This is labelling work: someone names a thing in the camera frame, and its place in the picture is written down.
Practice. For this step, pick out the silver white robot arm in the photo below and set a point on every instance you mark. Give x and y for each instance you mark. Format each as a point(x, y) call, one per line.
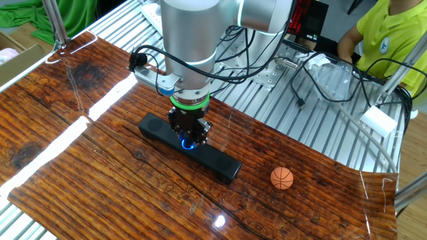
point(187, 33)

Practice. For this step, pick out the black speaker bar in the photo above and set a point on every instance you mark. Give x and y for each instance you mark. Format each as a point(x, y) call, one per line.
point(217, 163)

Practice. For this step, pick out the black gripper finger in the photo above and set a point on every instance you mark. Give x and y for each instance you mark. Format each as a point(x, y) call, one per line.
point(182, 137)
point(203, 131)

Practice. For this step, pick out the black red LED display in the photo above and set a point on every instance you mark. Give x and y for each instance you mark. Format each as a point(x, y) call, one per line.
point(310, 20)

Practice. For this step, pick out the silver cylindrical connector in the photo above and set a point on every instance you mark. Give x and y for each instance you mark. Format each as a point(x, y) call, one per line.
point(287, 63)

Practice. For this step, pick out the white power strip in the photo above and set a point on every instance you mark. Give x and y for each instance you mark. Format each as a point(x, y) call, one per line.
point(151, 16)

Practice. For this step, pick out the small orange basketball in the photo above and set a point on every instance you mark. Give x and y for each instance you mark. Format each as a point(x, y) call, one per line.
point(282, 178)

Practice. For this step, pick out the wrist camera on silver bracket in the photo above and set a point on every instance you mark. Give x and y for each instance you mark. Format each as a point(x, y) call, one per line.
point(137, 60)

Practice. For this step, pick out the pink soft item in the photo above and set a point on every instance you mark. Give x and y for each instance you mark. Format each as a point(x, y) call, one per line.
point(8, 55)

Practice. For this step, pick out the green cloth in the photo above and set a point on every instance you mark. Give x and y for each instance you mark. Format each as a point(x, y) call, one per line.
point(76, 16)

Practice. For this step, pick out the brown cardboard box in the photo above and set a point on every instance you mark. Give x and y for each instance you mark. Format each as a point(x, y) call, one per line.
point(23, 63)

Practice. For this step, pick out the person in yellow shirt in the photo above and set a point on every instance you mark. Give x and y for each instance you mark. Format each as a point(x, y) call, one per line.
point(390, 36)

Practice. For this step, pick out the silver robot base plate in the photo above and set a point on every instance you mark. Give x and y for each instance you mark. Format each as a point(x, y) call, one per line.
point(270, 77)

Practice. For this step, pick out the clear plastic bag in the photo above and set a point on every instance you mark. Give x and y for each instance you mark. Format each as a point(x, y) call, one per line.
point(333, 80)

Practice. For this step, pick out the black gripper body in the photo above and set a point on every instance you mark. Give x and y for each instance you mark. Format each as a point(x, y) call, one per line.
point(187, 118)

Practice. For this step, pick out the aluminium frame post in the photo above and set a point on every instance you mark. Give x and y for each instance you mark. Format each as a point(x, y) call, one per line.
point(413, 191)
point(402, 68)
point(55, 23)

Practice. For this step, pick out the glossy wood-print table mat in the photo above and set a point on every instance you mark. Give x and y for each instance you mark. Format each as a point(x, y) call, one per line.
point(133, 200)

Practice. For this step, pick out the white power adapter box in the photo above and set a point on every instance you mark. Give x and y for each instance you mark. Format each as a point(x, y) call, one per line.
point(378, 121)

